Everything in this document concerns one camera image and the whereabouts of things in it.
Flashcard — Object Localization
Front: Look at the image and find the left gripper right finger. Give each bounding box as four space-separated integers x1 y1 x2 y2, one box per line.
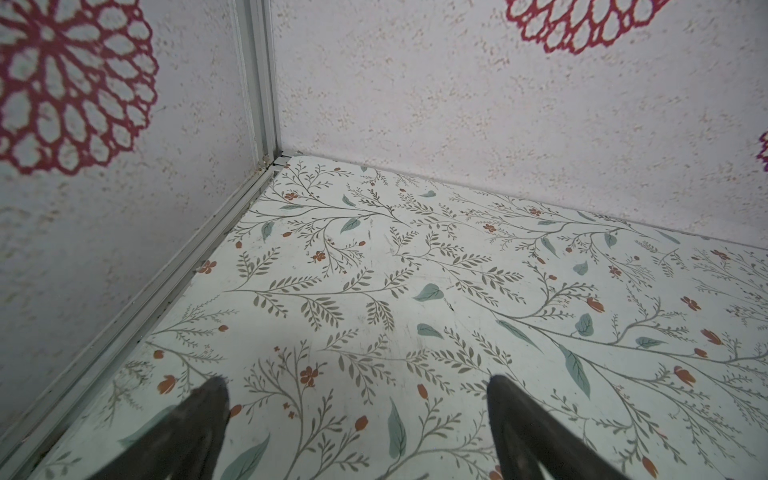
486 375 627 480

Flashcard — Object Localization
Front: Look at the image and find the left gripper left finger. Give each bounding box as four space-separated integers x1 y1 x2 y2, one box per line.
91 376 230 480

